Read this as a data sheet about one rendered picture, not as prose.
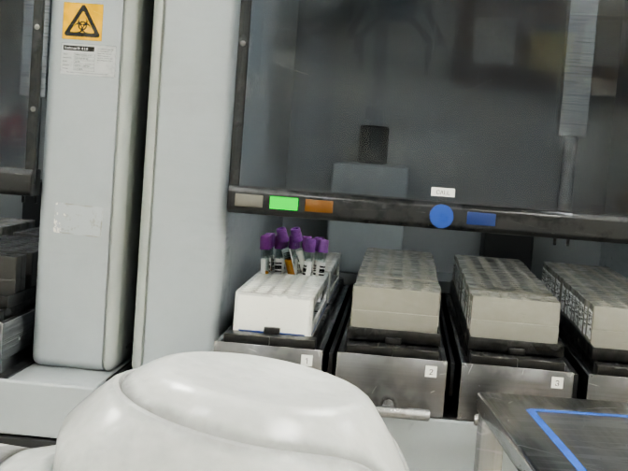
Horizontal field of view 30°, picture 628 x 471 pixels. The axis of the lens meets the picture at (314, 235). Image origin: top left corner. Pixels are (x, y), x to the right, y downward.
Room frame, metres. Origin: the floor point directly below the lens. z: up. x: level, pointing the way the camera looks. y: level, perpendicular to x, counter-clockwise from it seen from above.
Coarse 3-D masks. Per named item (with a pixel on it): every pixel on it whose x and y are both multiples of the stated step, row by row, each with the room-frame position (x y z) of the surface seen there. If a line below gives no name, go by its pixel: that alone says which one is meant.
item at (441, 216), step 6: (432, 210) 1.47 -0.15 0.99; (438, 210) 1.46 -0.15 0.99; (444, 210) 1.46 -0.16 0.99; (450, 210) 1.46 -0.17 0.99; (432, 216) 1.46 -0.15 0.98; (438, 216) 1.46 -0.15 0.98; (444, 216) 1.46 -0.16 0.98; (450, 216) 1.46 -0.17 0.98; (432, 222) 1.47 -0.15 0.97; (438, 222) 1.46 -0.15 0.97; (444, 222) 1.46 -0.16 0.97; (450, 222) 1.46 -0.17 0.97
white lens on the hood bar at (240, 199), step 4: (236, 196) 1.49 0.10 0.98; (240, 196) 1.49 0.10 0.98; (244, 196) 1.49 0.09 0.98; (248, 196) 1.49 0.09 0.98; (252, 196) 1.49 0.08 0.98; (256, 196) 1.49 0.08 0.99; (260, 196) 1.49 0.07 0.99; (236, 200) 1.49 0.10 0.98; (240, 200) 1.49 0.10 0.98; (244, 200) 1.49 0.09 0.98; (248, 200) 1.49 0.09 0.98; (252, 200) 1.49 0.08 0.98; (256, 200) 1.49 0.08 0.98; (260, 200) 1.49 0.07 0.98; (236, 204) 1.49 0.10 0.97; (240, 204) 1.49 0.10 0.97; (244, 204) 1.49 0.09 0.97; (248, 204) 1.49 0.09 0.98; (252, 204) 1.49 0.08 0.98; (256, 204) 1.49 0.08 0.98; (260, 204) 1.49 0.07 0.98
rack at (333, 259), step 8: (328, 256) 2.00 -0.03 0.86; (336, 256) 2.00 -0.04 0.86; (312, 264) 1.86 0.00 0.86; (328, 264) 1.87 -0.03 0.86; (336, 264) 1.95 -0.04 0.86; (328, 272) 1.77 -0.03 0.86; (336, 272) 2.05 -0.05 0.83; (328, 280) 1.77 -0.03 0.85; (336, 280) 1.99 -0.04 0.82; (328, 288) 1.78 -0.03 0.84; (328, 296) 1.78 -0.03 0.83
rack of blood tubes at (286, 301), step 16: (272, 272) 1.71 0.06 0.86; (240, 288) 1.50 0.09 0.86; (256, 288) 1.51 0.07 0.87; (272, 288) 1.53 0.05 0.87; (288, 288) 1.54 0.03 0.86; (304, 288) 1.56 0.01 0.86; (320, 288) 1.57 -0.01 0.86; (240, 304) 1.46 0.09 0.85; (256, 304) 1.46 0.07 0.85; (272, 304) 1.46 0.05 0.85; (288, 304) 1.46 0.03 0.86; (304, 304) 1.46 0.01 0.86; (320, 304) 1.67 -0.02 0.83; (240, 320) 1.46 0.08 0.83; (256, 320) 1.46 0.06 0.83; (272, 320) 1.46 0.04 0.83; (288, 320) 1.46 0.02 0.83; (304, 320) 1.46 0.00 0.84; (320, 320) 1.62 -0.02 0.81
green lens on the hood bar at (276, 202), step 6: (270, 198) 1.49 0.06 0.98; (276, 198) 1.49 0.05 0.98; (282, 198) 1.49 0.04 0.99; (288, 198) 1.49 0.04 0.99; (294, 198) 1.49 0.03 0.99; (270, 204) 1.49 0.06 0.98; (276, 204) 1.49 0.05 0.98; (282, 204) 1.49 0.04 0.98; (288, 204) 1.49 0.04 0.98; (294, 204) 1.49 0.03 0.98
